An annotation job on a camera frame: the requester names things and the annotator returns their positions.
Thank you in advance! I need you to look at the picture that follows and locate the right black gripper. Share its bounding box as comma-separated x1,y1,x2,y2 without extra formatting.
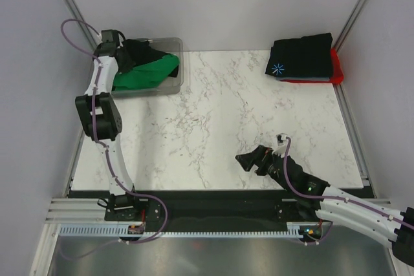
235,145,293,193

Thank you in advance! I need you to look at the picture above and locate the green t shirt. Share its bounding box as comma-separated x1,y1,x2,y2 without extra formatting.
113,54,179,91

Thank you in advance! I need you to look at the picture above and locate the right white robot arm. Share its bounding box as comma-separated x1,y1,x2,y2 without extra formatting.
235,145,413,266

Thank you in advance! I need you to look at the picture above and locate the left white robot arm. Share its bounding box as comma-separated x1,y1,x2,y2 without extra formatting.
75,34,142,222

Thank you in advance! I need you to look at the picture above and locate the crumpled black t shirt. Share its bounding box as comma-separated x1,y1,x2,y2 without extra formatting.
119,39,179,78

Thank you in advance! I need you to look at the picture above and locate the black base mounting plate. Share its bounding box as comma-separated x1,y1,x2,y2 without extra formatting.
69,189,319,231

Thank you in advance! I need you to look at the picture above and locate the clear plastic bin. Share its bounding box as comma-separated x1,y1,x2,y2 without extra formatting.
111,37,184,98

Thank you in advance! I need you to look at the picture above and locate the folded black t shirt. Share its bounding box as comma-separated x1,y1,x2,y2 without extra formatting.
265,33,332,77

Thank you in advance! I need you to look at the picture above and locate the folded red t shirt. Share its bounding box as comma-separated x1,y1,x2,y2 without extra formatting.
277,48,344,85

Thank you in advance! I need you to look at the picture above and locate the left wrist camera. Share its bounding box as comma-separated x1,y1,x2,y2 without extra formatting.
101,29,125,45

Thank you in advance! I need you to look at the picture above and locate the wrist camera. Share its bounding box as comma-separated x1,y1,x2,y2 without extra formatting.
274,133,289,156
101,29,125,45

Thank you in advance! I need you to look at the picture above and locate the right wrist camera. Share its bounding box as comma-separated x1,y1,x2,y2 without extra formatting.
274,133,289,156

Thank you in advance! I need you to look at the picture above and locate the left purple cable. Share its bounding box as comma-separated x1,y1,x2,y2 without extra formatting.
61,19,169,259

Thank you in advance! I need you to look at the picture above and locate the left aluminium frame post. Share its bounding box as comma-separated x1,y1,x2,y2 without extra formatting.
43,0,100,52

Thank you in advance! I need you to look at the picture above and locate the aluminium frame post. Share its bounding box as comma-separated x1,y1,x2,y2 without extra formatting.
43,0,100,52
334,0,369,52

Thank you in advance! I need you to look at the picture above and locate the white slotted cable duct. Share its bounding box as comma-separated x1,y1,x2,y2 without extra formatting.
58,222,322,239

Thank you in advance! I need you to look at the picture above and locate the right aluminium frame post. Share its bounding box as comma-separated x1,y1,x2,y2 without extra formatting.
334,0,369,52

